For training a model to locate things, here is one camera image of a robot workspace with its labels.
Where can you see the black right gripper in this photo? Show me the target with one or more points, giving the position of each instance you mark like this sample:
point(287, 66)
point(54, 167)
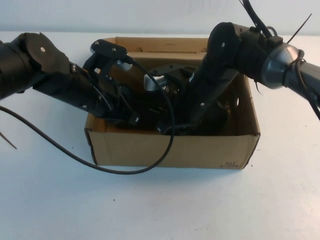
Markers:
point(181, 105)

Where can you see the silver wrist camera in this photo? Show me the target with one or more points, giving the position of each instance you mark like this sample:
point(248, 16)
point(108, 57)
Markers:
point(170, 71)
point(107, 48)

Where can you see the black knit sneaker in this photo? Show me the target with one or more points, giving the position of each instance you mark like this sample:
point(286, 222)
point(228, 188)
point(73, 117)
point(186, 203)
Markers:
point(147, 125)

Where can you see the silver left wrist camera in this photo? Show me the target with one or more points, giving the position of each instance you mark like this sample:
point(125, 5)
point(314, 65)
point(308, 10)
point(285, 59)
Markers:
point(107, 48)

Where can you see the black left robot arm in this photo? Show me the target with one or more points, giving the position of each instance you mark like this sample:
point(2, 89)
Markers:
point(50, 82)

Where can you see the black zip tie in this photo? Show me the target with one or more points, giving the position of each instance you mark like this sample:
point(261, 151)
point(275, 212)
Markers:
point(257, 86)
point(8, 140)
point(300, 28)

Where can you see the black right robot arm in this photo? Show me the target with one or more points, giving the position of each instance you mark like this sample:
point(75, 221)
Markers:
point(220, 62)

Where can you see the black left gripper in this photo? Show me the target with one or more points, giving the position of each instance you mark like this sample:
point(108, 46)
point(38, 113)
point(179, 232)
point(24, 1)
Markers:
point(122, 110)

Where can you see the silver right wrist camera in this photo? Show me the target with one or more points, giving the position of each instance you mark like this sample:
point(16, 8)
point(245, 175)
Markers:
point(170, 71)

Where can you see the brown cardboard shoe box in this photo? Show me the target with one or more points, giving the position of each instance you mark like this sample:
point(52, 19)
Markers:
point(200, 150)

